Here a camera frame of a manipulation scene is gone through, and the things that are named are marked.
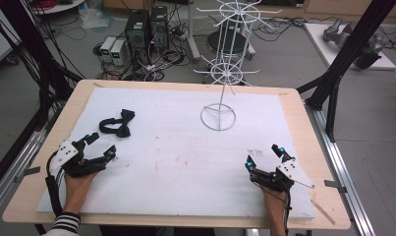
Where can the black computer tower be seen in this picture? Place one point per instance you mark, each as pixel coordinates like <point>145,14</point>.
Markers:
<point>158,24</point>
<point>137,31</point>

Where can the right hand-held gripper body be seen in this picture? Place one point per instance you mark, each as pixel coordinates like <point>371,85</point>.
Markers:
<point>277,178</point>

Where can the wooden table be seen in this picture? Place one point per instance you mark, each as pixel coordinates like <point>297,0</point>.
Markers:
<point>320,137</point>

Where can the grey stand leg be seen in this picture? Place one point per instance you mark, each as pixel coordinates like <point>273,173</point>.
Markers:
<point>193,39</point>

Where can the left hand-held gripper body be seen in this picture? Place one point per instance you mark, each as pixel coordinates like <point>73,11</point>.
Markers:
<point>75,161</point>

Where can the grey metal bracket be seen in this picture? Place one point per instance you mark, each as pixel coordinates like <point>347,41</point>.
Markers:
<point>333,185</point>
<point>28,173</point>

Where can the white bench power supply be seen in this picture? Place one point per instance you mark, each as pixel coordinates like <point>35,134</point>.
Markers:
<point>118,52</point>
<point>106,48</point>

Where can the grey robot part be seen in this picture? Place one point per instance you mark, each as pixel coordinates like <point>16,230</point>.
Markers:
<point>334,31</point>

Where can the thin wooden stick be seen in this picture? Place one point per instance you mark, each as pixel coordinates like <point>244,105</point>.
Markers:
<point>323,211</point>

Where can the white foam mat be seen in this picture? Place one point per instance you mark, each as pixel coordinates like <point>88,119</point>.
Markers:
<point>172,157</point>

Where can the person's right hand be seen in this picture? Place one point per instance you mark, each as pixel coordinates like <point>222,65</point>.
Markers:
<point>274,203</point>

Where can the black metal frame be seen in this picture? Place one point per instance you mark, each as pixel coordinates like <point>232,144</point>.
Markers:
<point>28,42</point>
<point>349,52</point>

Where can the computer towers on floor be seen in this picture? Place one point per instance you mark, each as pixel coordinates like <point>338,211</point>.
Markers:
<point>159,62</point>

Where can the person's left hand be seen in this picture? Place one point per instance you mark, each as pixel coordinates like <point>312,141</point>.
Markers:
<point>77,191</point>

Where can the white flat board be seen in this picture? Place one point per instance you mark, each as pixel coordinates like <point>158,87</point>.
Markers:
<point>320,39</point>

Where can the clear plastic bag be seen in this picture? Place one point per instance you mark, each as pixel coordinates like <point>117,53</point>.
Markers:
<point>94,18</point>

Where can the round white table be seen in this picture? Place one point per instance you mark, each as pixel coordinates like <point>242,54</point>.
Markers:
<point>59,6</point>

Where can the black round stool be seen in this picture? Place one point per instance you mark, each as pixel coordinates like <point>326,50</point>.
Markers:
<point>218,42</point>

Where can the black bow tie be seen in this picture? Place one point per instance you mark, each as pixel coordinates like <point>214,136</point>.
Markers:
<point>119,124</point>

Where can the aluminium rail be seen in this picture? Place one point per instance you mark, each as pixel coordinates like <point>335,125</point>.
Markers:
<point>15,170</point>
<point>339,164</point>

